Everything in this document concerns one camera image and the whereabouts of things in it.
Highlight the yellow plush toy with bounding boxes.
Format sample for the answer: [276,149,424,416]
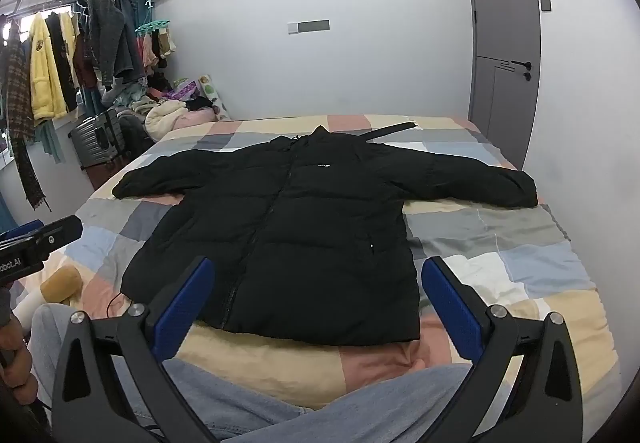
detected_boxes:
[39,265,84,307]

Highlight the grey suitcase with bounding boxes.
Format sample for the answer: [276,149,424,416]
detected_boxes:
[68,111,127,169]

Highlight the cream fleece blanket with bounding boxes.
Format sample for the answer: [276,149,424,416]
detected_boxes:
[144,100,189,142]

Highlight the grey door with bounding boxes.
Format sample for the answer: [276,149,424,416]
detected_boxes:
[463,0,544,172]

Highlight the person's legs in jeans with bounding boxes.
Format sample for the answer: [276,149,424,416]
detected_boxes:
[162,357,477,443]

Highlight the grey wall panel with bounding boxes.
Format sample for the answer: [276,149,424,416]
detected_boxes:
[288,19,331,34]

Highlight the green clip hanger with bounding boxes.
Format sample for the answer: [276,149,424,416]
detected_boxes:
[134,20,171,36]

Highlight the teal garment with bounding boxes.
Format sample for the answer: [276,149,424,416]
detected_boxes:
[34,119,66,164]

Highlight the person's left hand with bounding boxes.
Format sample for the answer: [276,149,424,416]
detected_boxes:
[0,318,39,405]

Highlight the black door handle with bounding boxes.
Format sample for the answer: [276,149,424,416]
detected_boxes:
[509,58,535,83]

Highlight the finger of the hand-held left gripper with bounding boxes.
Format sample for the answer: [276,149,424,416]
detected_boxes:
[0,215,84,257]

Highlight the yellow robe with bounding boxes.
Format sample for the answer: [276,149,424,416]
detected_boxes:
[28,12,81,126]

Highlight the pink hanging clothes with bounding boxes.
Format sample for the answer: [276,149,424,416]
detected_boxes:
[136,30,179,69]

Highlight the dotted pillow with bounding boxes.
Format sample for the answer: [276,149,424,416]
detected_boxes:
[197,74,232,122]

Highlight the black belt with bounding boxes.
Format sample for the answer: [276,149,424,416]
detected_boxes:
[363,121,419,142]

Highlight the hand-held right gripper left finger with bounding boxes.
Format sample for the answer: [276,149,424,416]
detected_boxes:
[51,256,221,443]

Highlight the hanging blue jeans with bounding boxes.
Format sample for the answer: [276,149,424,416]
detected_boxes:
[118,0,147,70]

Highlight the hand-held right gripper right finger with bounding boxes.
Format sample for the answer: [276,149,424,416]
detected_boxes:
[421,255,584,443]

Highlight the black puffer jacket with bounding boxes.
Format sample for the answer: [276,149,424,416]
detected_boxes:
[112,125,539,347]

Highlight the dark grey hanging jacket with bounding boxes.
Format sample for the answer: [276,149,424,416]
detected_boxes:
[79,0,141,87]

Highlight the black cable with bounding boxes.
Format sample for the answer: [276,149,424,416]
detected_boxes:
[104,290,137,320]

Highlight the patchwork bed blanket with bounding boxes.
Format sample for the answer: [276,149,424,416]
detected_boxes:
[10,114,624,424]

